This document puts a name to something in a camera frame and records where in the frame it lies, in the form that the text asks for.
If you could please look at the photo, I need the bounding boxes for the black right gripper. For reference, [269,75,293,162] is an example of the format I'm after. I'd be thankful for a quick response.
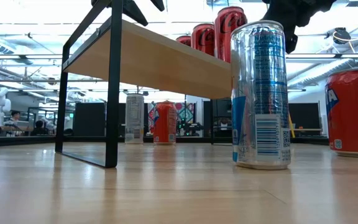
[261,0,338,54]

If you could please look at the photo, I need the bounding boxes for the red cola can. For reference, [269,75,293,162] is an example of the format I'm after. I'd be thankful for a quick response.
[213,6,248,64]
[191,22,216,57]
[175,34,194,47]

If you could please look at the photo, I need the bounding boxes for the blue silver energy drink can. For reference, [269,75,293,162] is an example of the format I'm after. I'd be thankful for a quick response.
[230,20,292,170]

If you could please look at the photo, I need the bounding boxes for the wooden shelf black metal legs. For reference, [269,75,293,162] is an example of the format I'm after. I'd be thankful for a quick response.
[54,0,233,169]

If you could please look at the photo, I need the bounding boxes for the black ceiling-hung device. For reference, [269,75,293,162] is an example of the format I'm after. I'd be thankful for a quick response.
[333,27,352,45]

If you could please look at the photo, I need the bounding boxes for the black partition panel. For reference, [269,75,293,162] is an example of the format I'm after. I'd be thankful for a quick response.
[288,102,322,130]
[72,102,107,137]

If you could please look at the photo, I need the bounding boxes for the black equipment rack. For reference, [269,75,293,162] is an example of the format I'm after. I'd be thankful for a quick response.
[211,98,232,138]

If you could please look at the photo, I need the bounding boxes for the white slim can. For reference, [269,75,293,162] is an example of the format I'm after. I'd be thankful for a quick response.
[124,93,145,144]

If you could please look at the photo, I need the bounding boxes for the orange soda can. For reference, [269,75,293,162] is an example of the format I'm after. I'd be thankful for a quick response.
[152,100,178,146]
[324,67,358,159]

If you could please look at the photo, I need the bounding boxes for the colourful poster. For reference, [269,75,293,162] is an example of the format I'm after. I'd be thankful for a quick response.
[146,101,197,133]

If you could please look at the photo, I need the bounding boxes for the person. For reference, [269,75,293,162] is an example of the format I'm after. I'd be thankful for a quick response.
[31,120,48,136]
[6,110,23,137]

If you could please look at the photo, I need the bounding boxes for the black aluminium table frame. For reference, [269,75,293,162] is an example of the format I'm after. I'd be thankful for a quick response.
[0,135,329,147]

